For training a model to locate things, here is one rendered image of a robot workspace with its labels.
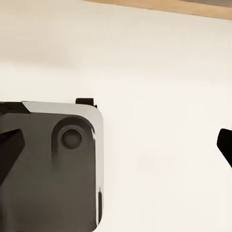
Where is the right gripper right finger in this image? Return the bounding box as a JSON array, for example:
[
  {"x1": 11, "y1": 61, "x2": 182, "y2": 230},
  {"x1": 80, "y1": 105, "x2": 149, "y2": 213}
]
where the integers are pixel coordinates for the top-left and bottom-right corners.
[{"x1": 217, "y1": 128, "x2": 232, "y2": 167}]

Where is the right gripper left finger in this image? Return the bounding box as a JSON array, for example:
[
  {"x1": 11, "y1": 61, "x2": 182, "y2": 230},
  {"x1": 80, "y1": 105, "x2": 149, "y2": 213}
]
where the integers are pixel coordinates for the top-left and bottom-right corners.
[{"x1": 0, "y1": 129, "x2": 25, "y2": 186}]

